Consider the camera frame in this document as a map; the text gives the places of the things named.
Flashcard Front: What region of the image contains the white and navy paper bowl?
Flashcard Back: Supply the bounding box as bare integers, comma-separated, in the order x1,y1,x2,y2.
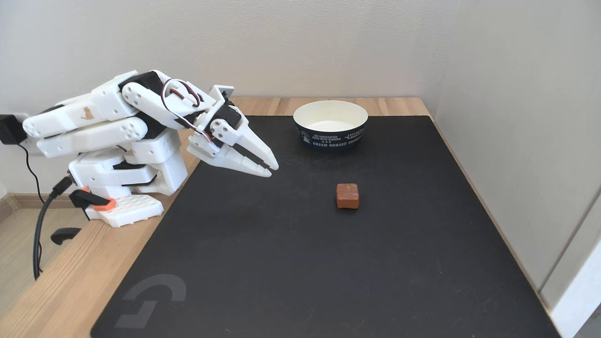
293,100,369,151

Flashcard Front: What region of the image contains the brown cube toy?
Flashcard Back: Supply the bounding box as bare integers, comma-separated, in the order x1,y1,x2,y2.
336,183,360,210

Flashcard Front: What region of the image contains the white wall outlet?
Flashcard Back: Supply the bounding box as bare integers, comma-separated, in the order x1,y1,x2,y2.
9,112,50,156

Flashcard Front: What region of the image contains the red white black servo cable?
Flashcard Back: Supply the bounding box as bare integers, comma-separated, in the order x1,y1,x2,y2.
161,78,215,142

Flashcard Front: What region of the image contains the thick black cable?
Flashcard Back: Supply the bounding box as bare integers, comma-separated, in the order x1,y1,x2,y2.
32,176,74,281

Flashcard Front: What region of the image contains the black power adapter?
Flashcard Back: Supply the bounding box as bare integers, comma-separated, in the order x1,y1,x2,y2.
0,114,28,146

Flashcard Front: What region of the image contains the black and orange table clamp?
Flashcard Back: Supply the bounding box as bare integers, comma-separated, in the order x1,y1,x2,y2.
50,187,117,246

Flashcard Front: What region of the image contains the black desk mat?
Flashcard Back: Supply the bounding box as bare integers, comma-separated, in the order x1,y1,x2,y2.
90,115,562,338

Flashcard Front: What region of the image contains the thin black adapter cable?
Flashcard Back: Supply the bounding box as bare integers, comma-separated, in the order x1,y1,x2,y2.
17,143,46,203

